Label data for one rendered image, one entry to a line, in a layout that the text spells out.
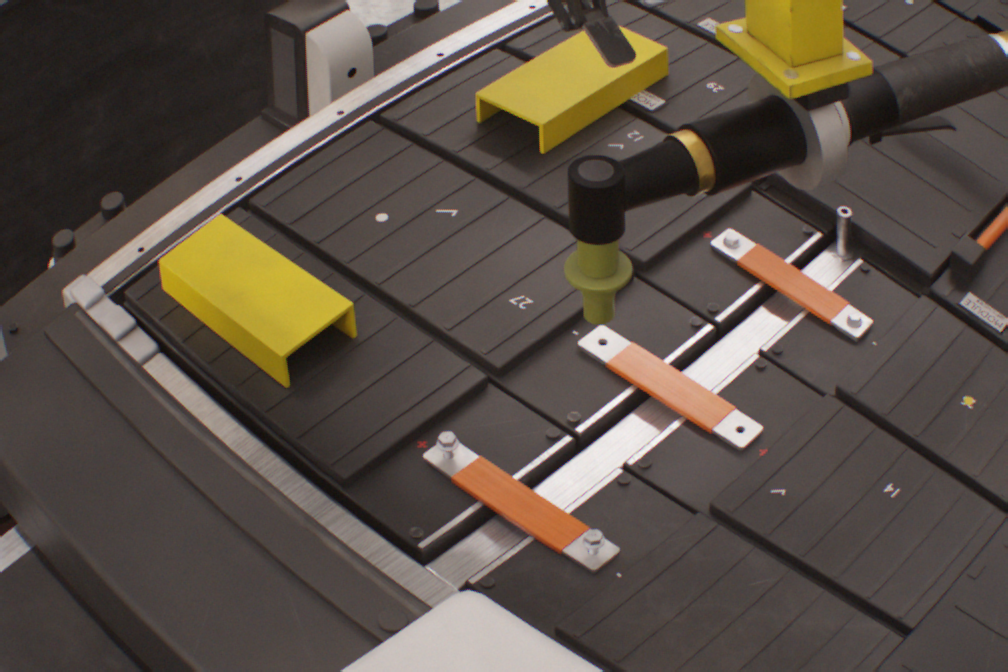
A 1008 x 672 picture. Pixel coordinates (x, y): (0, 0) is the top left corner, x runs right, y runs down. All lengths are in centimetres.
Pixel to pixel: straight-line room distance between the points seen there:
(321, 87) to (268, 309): 42
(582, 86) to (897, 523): 50
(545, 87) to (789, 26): 44
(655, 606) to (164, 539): 32
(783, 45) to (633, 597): 36
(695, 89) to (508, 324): 33
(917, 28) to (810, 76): 61
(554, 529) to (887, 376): 27
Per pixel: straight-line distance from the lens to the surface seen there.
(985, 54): 132
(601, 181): 112
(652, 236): 142
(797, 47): 114
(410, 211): 145
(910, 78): 126
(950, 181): 151
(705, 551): 121
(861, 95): 123
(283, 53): 173
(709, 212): 145
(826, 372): 134
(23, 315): 165
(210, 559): 109
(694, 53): 163
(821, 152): 118
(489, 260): 140
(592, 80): 153
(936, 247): 144
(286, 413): 131
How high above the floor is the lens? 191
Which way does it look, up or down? 42 degrees down
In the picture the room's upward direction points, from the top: 3 degrees counter-clockwise
